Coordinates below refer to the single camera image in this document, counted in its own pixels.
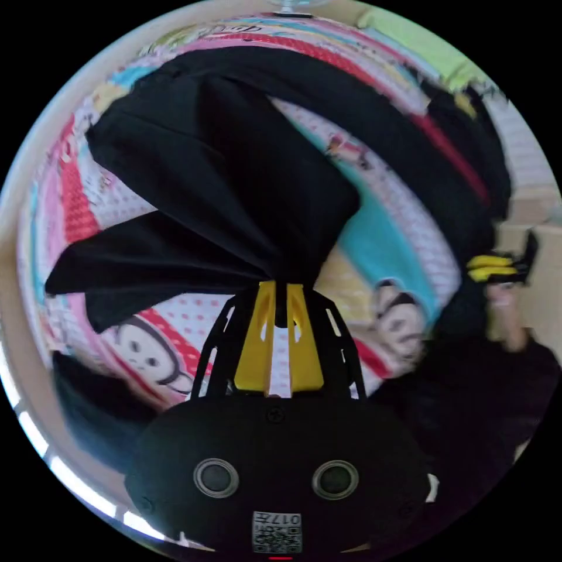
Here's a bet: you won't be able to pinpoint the light green pillow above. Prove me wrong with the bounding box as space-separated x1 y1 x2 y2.
354 8 491 91

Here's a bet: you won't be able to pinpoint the black pants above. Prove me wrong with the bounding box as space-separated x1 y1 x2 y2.
43 46 499 341

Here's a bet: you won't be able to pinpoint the person's body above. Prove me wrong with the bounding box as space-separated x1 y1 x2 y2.
371 338 562 532

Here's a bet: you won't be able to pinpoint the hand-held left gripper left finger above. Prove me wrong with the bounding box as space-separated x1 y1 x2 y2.
234 280 278 396

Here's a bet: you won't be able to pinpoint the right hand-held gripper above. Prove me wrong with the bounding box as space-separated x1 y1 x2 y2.
466 231 541 287

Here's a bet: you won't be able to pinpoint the person's right forearm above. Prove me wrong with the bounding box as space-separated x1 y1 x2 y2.
500 335 562 422

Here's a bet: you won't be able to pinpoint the person's right hand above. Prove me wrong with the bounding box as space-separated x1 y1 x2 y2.
486 282 530 353

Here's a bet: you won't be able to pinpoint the bed with cartoon printed sheet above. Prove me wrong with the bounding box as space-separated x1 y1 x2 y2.
17 8 499 412

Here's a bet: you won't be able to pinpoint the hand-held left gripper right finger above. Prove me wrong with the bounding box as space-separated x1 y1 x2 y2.
286 283 325 394

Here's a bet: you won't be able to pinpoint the pile of clothes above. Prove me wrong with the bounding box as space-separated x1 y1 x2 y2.
428 83 513 220

